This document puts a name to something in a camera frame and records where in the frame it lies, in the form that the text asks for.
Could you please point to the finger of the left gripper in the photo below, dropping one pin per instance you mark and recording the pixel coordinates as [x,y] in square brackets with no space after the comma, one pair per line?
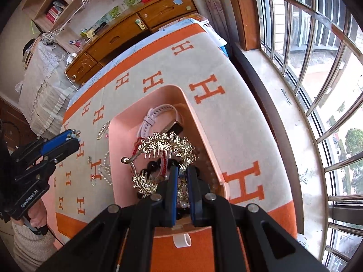
[53,143]
[62,152]

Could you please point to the orange beige H blanket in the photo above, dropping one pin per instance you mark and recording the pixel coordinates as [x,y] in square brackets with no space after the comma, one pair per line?
[236,129]

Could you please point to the white charger with cable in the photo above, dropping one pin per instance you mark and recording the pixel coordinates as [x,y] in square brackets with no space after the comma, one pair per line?
[69,60]

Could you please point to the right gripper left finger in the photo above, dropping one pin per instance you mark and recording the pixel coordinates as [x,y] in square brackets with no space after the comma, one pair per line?
[171,197]

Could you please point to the wooden dresser with drawers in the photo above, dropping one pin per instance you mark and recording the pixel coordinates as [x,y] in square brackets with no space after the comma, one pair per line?
[130,27]

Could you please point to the wooden bookshelf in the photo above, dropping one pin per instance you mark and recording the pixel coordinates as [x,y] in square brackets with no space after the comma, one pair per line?
[52,15]

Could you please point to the window with metal bars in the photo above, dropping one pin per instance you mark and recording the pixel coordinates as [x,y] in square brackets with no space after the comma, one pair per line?
[317,46]

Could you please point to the left hand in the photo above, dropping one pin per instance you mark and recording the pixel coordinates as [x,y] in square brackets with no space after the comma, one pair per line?
[37,218]

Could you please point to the beige curtain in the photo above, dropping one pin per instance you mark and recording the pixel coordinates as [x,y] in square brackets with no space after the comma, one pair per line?
[221,16]

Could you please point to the gold rhinestone hair comb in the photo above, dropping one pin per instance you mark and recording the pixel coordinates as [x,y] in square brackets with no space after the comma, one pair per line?
[152,160]

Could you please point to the pink jewelry box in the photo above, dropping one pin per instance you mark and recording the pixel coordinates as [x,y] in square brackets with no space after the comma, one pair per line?
[164,110]

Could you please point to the blue flower clip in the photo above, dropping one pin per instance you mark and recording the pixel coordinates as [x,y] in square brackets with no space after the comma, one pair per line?
[89,162]

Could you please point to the small blue flower earring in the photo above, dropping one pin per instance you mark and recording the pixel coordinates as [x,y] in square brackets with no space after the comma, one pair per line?
[75,134]

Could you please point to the white lace bed cover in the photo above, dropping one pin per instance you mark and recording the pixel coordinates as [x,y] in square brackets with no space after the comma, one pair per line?
[45,91]

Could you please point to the pink bed cover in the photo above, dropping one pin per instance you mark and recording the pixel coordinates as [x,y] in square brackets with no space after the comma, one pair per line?
[50,204]

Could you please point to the pearl safety pin brooch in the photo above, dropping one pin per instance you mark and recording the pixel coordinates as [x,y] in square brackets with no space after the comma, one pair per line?
[103,130]

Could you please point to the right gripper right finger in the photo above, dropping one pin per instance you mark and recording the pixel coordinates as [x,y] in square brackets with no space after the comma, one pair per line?
[197,189]

